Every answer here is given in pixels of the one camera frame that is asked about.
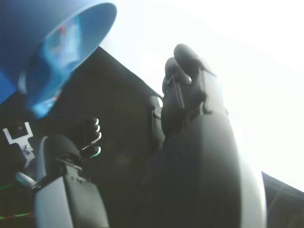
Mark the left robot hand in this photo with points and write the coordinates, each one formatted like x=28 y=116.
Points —
x=202 y=166

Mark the blue bowl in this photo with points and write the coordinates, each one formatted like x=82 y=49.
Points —
x=23 y=28

